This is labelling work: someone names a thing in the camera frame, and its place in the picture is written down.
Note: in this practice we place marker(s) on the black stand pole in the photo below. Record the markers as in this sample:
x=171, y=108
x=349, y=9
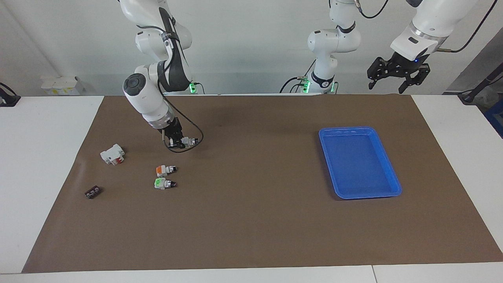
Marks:
x=477, y=90

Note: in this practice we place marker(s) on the selector switch with grey body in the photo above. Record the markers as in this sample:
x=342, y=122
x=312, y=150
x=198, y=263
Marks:
x=190, y=141

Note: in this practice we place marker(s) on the black table clamp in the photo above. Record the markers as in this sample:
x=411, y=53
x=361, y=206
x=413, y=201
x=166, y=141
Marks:
x=8, y=100

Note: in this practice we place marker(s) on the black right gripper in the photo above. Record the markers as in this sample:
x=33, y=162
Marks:
x=173, y=129

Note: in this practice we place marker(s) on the selector switch with green back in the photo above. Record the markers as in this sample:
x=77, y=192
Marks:
x=160, y=183

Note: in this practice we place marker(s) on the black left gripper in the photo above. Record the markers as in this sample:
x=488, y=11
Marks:
x=402, y=63

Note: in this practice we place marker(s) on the blue crate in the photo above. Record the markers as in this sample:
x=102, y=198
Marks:
x=496, y=124

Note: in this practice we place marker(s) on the small black terminal block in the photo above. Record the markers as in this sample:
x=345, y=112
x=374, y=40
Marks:
x=92, y=192

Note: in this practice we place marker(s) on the brown table mat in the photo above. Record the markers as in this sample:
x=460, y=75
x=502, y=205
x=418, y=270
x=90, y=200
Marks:
x=251, y=228

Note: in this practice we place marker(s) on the selector switch with orange back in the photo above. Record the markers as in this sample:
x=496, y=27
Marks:
x=162, y=170

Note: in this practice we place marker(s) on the white circuit breaker red lever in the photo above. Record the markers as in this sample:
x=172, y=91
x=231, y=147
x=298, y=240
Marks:
x=111, y=155

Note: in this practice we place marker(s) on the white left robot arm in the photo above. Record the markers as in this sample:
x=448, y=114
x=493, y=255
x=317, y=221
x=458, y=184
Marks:
x=334, y=39

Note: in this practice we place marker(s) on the blue plastic tray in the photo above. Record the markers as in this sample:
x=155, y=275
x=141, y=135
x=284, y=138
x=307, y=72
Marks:
x=357, y=165

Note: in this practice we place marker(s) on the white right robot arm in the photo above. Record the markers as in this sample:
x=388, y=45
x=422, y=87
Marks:
x=145, y=98

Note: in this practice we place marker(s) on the white cardboard box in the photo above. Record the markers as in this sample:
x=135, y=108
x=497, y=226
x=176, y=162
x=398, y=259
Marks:
x=63, y=85

